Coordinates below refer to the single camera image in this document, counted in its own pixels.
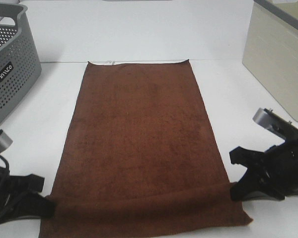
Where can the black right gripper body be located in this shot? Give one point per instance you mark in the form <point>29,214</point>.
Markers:
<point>279,171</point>

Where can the brown towel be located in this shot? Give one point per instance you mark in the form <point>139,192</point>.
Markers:
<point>140,158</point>

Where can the beige storage box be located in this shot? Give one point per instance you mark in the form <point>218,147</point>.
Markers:
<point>271,50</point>

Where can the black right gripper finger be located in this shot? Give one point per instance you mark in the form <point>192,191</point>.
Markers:
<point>253,187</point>
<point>252,160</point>

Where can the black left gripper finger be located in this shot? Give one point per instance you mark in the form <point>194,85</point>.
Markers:
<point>28,206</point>
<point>29,183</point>

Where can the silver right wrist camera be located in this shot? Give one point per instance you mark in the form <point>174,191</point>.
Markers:
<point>273,123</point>

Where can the grey perforated plastic basket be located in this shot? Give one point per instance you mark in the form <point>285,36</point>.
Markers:
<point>19,62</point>

